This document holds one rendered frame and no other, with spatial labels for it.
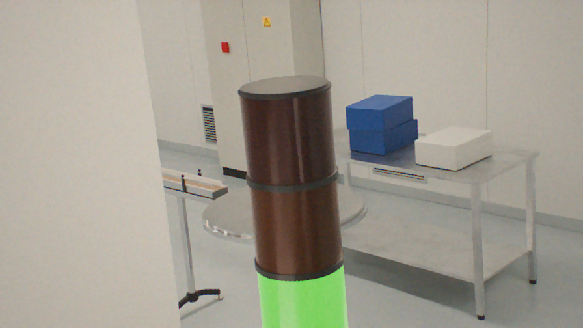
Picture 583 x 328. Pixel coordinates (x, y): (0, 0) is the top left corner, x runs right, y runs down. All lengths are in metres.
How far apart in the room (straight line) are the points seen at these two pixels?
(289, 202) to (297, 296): 0.05
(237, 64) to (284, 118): 7.46
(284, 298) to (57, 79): 1.58
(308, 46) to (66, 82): 5.56
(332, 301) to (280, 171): 0.08
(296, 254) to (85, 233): 1.67
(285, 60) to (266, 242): 6.96
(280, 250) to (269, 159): 0.05
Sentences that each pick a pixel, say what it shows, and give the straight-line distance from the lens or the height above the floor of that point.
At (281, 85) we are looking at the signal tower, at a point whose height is 2.35.
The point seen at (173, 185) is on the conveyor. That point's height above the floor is 0.91.
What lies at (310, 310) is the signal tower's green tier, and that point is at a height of 2.23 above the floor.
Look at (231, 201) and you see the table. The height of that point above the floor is 0.93.
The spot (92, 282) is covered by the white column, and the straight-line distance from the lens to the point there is 2.12.
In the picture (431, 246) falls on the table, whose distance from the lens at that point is 5.66.
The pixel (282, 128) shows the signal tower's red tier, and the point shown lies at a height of 2.33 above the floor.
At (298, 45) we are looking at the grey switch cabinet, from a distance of 7.35.
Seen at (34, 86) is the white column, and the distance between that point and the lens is 1.96.
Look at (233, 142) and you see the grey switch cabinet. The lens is 8.16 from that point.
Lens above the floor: 2.43
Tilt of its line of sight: 16 degrees down
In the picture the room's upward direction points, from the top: 5 degrees counter-clockwise
